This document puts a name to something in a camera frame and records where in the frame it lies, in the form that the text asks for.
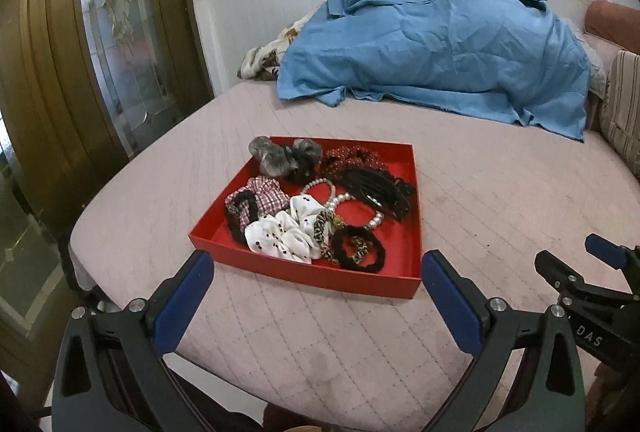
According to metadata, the grey fur scrunchie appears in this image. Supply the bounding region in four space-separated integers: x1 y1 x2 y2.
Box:
249 136 322 185

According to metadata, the terracotta pillow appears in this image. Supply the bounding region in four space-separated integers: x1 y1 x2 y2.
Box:
582 1 640 55

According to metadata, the leopard print scrunchie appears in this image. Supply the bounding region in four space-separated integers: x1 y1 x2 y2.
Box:
312 209 346 263

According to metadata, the pink quilted mattress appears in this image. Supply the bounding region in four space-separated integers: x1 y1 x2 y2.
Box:
67 79 640 413

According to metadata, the plain black scrunchie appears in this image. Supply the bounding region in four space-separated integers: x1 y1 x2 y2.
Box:
331 224 388 274

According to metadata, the large pearl bracelet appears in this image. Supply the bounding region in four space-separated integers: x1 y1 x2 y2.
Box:
325 193 386 230

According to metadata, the wooden glass door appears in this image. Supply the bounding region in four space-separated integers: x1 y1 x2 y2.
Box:
0 0 213 393

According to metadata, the striped pillow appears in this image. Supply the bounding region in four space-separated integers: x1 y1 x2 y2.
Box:
599 49 640 178

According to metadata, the small leopard print hair tie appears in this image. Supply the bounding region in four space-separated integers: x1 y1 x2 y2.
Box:
347 236 371 263

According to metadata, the white black-dotted scrunchie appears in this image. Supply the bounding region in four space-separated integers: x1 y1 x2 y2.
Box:
244 193 331 263

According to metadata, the floral blanket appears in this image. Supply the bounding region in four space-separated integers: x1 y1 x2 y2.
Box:
237 14 321 80

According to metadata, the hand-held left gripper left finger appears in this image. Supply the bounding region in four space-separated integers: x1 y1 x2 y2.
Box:
50 249 261 432

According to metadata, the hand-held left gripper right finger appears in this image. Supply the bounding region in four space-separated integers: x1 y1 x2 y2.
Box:
421 249 586 432

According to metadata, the small pearl bracelet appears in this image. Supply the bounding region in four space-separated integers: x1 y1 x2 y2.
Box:
301 178 336 208

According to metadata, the black hair claw clip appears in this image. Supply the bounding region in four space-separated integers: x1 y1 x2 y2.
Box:
340 164 417 223

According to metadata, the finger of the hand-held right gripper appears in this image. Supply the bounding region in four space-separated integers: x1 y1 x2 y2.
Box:
585 233 640 273
534 250 640 308

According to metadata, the red dotted scrunchie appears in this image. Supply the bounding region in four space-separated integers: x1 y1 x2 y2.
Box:
320 144 391 180

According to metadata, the black lace scrunchie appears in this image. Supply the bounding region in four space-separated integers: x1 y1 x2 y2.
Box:
224 189 263 243

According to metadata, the red box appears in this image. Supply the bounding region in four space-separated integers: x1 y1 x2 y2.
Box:
188 135 425 300

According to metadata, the red plaid scrunchie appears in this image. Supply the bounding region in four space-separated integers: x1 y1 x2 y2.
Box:
225 176 291 223

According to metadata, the blue cloth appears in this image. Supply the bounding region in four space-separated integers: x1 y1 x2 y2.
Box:
276 0 591 144

